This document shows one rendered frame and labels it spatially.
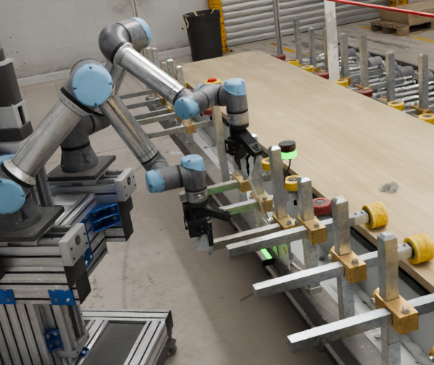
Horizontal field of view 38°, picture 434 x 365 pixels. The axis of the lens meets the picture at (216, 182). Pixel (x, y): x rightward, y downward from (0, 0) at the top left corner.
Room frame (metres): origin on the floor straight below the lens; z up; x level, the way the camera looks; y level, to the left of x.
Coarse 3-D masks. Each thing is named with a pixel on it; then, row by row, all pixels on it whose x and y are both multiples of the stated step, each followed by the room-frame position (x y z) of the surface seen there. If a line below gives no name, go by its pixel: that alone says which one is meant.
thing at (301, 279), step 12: (372, 252) 1.53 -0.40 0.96; (408, 252) 1.52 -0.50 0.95; (336, 264) 1.49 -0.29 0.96; (372, 264) 1.50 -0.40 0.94; (288, 276) 1.47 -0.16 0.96; (300, 276) 1.46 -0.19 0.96; (312, 276) 1.46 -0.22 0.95; (324, 276) 1.47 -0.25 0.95; (336, 276) 1.48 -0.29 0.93; (264, 288) 1.43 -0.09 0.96; (276, 288) 1.44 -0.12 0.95; (288, 288) 1.45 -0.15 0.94
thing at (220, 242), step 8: (320, 216) 2.00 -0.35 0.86; (328, 216) 2.01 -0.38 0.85; (272, 224) 1.99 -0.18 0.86; (240, 232) 1.96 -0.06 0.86; (248, 232) 1.96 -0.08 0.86; (256, 232) 1.95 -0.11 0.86; (264, 232) 1.96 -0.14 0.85; (272, 232) 1.96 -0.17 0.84; (216, 240) 1.93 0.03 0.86; (224, 240) 1.92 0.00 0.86; (232, 240) 1.93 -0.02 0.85; (240, 240) 1.94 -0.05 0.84; (216, 248) 1.92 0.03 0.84
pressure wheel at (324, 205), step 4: (316, 200) 2.04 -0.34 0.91; (320, 200) 2.03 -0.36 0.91; (324, 200) 2.04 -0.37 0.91; (328, 200) 2.03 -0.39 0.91; (316, 204) 2.01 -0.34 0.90; (320, 204) 2.01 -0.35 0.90; (324, 204) 2.00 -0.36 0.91; (328, 204) 1.99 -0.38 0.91; (316, 208) 1.99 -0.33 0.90; (320, 208) 1.98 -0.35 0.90; (324, 208) 1.98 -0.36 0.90; (328, 208) 1.99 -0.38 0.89; (316, 212) 1.99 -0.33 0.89; (320, 212) 1.98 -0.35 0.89; (324, 212) 1.98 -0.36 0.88; (328, 212) 1.99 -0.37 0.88
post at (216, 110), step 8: (216, 112) 2.75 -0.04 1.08; (216, 120) 2.75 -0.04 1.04; (216, 128) 2.75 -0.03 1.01; (216, 136) 2.76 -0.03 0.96; (224, 136) 2.76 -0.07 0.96; (224, 144) 2.76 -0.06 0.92; (224, 152) 2.76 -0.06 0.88; (224, 160) 2.75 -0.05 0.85; (224, 168) 2.75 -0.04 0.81; (224, 176) 2.75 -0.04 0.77
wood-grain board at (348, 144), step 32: (192, 64) 4.80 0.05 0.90; (224, 64) 4.63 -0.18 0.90; (256, 64) 4.46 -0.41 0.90; (288, 64) 4.32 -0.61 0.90; (256, 96) 3.60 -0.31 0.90; (288, 96) 3.49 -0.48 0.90; (320, 96) 3.40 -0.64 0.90; (352, 96) 3.31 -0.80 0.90; (256, 128) 2.99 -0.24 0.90; (288, 128) 2.92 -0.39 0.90; (320, 128) 2.85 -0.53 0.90; (352, 128) 2.78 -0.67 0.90; (384, 128) 2.72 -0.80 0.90; (416, 128) 2.65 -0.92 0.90; (288, 160) 2.49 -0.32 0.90; (320, 160) 2.44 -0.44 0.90; (352, 160) 2.39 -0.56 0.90; (384, 160) 2.34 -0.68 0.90; (416, 160) 2.29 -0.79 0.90; (320, 192) 2.12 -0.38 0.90; (352, 192) 2.08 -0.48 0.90; (384, 192) 2.04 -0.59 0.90; (416, 192) 2.00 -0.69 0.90; (416, 224) 1.77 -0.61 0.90
